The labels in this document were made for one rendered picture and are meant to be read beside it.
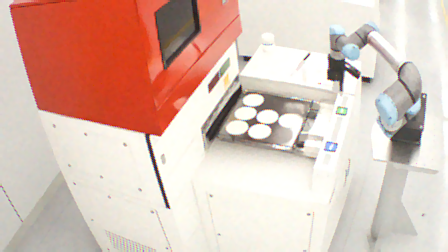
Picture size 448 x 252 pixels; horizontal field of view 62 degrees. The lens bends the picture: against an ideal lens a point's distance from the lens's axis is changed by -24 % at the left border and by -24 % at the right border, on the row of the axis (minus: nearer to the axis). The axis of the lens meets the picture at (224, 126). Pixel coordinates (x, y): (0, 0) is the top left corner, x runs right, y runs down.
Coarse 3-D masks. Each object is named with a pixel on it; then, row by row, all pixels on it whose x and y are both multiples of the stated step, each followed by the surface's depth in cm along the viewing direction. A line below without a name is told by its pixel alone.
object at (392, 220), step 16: (384, 176) 231; (400, 176) 220; (384, 192) 233; (400, 192) 229; (384, 208) 239; (400, 208) 242; (384, 224) 246; (400, 224) 250; (416, 224) 257; (384, 240) 253; (400, 240) 250; (416, 240) 246
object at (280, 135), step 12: (264, 96) 236; (276, 96) 235; (264, 108) 228; (276, 108) 227; (288, 108) 226; (300, 108) 225; (228, 120) 224; (252, 120) 222; (276, 120) 220; (300, 120) 218; (276, 132) 214; (288, 132) 213; (276, 144) 207; (288, 144) 206
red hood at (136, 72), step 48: (48, 0) 147; (96, 0) 139; (144, 0) 138; (192, 0) 170; (48, 48) 164; (96, 48) 153; (144, 48) 146; (192, 48) 178; (48, 96) 184; (96, 96) 169; (144, 96) 158
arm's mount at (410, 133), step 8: (424, 96) 198; (424, 104) 198; (424, 112) 198; (416, 120) 199; (424, 120) 197; (400, 128) 204; (408, 128) 201; (416, 128) 198; (392, 136) 210; (400, 136) 206; (408, 136) 204; (416, 136) 202; (416, 144) 204
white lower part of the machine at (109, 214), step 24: (72, 192) 228; (96, 192) 214; (120, 192) 205; (192, 192) 212; (96, 216) 233; (120, 216) 219; (144, 216) 208; (168, 216) 199; (192, 216) 216; (96, 240) 257; (120, 240) 239; (144, 240) 225; (168, 240) 214; (192, 240) 220
